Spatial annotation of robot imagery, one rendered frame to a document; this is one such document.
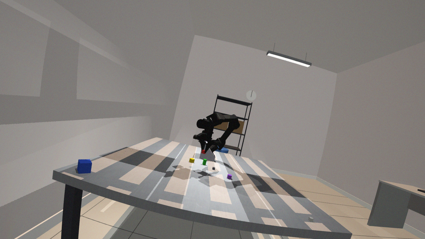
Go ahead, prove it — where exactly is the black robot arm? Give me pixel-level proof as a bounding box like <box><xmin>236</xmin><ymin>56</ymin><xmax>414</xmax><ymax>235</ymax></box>
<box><xmin>197</xmin><ymin>113</ymin><xmax>240</xmax><ymax>153</ymax></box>

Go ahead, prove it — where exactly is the blue cube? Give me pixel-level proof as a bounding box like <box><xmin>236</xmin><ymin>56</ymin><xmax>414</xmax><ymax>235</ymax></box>
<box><xmin>77</xmin><ymin>159</ymin><xmax>92</xmax><ymax>174</ymax></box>

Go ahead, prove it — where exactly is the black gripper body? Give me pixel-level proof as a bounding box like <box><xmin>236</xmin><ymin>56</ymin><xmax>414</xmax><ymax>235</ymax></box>
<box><xmin>193</xmin><ymin>129</ymin><xmax>220</xmax><ymax>146</ymax></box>

